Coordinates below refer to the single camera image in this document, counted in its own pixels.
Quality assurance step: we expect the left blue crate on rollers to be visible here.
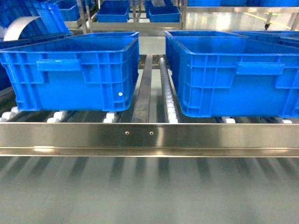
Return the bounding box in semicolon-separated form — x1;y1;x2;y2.
0;37;140;112

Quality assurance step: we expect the blue crate on rollers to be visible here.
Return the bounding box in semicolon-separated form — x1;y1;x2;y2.
0;37;140;112
172;37;299;118

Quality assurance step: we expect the right blue crate on rollers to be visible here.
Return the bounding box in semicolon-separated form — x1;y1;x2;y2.
172;37;299;118

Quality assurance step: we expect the steel front shelf rail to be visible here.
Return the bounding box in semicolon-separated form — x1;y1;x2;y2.
0;122;299;157

